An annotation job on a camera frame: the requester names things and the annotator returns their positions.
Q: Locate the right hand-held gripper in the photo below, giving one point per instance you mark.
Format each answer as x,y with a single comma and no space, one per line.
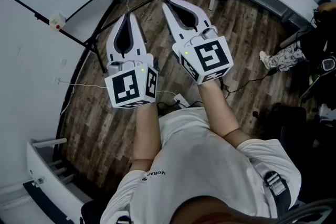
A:
207,57

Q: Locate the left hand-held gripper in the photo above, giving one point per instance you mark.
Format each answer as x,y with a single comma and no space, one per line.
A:
126,86

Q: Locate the person's right forearm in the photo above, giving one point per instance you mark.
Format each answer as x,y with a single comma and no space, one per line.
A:
218,110

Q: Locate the person's left forearm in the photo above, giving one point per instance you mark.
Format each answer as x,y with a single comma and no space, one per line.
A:
145,133

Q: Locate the white box with red button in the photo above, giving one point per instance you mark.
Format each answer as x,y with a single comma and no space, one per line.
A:
56,21

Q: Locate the white power strip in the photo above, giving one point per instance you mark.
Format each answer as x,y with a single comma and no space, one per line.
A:
181,100

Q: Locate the person's white t-shirt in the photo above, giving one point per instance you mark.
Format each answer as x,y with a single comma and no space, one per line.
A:
204,165

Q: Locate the white metal rack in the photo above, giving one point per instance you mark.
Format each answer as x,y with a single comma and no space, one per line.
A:
44,173

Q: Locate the black flat panel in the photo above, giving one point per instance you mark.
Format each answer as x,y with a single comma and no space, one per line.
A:
44,202

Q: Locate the white wall socket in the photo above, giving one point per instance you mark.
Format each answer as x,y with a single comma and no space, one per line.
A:
57,80

